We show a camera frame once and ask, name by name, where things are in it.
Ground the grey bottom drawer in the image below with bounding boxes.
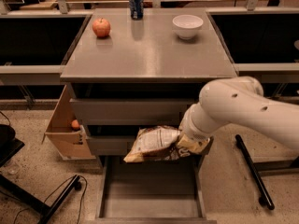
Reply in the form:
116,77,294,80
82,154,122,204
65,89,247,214
95,156,217,224

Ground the grey top drawer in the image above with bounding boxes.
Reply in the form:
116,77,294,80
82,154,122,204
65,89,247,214
70,98,195,126

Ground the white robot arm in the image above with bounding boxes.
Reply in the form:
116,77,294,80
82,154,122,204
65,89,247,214
180,77,299,151

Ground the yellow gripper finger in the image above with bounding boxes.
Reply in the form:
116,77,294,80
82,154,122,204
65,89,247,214
176,134,211,155

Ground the blue soda can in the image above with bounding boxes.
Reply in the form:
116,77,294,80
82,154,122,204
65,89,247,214
129,0,143,20

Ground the red apple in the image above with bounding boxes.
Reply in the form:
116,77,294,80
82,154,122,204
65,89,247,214
93,18,111,38

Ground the grey drawer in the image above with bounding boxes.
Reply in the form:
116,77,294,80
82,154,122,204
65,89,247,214
95,156,217,224
87,136,135,156
70,98,195,126

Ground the black table leg right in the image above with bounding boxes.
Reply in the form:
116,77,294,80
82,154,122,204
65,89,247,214
235,134,275,210

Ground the brown chip bag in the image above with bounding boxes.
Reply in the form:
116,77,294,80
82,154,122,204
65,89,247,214
123,126,191,163

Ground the black cable on floor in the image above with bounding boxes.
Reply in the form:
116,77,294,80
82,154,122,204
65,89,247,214
12,175,89,224

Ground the grey drawer cabinet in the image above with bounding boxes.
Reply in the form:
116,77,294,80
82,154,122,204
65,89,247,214
60,7,239,161

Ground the grey middle drawer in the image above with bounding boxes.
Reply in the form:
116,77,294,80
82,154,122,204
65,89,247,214
87,136,135,156

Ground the cardboard box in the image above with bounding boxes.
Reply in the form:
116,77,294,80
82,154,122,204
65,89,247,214
45,87,94,160

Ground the black stand base left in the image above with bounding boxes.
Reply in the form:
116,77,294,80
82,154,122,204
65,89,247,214
0,174,82,224

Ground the white bowl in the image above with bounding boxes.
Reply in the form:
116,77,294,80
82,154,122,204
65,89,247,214
172,15,204,40

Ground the orange fruit in box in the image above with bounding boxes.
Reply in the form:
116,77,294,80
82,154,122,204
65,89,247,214
71,119,80,131

